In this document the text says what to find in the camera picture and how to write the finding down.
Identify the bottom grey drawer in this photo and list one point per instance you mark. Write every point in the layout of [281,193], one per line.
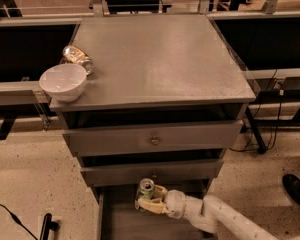
[119,220]

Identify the top grey drawer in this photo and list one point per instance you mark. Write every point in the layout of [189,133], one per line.
[152,138]

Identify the grey drawer cabinet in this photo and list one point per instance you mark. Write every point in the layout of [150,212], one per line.
[156,69]

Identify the black handle object on floor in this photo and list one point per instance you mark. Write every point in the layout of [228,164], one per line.
[47,226]

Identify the black shoe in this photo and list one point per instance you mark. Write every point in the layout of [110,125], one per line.
[291,184]

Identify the gold brown soda can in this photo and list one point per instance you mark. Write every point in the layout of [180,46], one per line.
[74,55]

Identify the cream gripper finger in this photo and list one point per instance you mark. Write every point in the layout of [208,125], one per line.
[159,192]
[156,206]

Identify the white bowl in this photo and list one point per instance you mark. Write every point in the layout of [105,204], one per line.
[64,82]

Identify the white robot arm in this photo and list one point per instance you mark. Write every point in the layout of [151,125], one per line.
[204,214]

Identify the middle grey drawer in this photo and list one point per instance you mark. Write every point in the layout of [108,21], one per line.
[160,172]

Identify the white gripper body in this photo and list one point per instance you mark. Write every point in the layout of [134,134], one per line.
[175,203]

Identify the grey drawer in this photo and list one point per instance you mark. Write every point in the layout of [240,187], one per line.
[152,138]
[160,172]
[119,220]

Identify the green soda can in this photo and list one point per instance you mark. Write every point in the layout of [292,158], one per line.
[145,191]

